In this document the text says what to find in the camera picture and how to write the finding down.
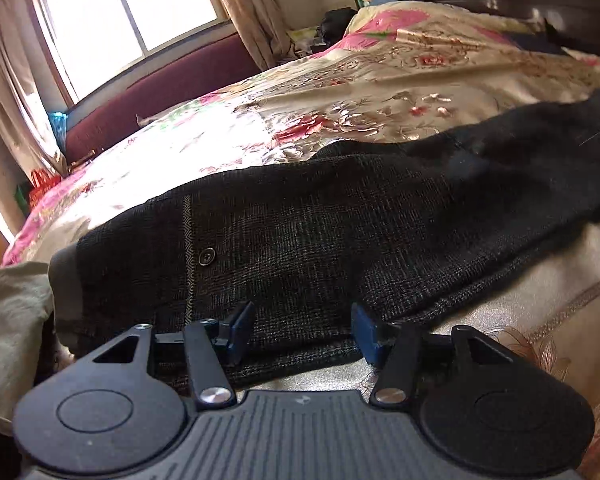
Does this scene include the dark grey checked pants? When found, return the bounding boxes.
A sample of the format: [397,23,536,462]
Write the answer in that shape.
[47,89,600,391]

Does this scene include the red basket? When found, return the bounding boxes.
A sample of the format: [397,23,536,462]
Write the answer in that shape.
[29,169,62,206]

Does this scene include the black bag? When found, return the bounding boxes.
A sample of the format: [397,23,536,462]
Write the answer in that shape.
[319,8,359,44]

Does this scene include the floral satin bed blanket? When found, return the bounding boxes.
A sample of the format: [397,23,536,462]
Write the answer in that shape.
[0,2,600,480]

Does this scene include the maroon upholstered sofa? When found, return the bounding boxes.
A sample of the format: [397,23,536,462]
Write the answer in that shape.
[65,31,262,162]

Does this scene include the floral pink pillow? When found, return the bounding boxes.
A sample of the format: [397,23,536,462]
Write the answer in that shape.
[344,0,546,57]

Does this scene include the beige patterned curtain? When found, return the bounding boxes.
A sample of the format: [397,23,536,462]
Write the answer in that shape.
[0,0,67,173]
[201,0,292,72]

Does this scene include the blue plastic bag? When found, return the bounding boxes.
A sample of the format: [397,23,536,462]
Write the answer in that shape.
[48,112,69,147]

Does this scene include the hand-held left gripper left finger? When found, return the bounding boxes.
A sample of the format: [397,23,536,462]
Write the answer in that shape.
[91,301,256,407]

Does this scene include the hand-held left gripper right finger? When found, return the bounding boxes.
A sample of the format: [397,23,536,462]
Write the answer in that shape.
[351,303,519,409]

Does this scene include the window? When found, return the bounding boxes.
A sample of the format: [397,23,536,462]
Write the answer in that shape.
[26,0,232,107]

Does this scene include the black flat case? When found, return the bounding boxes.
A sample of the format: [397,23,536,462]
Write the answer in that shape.
[509,32,567,54]

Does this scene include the olive green cloth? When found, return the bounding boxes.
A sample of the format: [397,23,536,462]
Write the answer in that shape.
[0,260,57,436]

